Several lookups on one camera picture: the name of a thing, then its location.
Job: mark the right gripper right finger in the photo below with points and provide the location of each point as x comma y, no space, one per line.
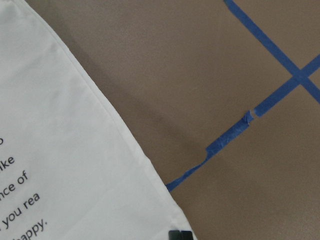
187,235

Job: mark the white long-sleeve printed shirt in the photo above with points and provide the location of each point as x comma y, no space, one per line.
70,169

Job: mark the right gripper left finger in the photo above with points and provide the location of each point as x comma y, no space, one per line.
174,235

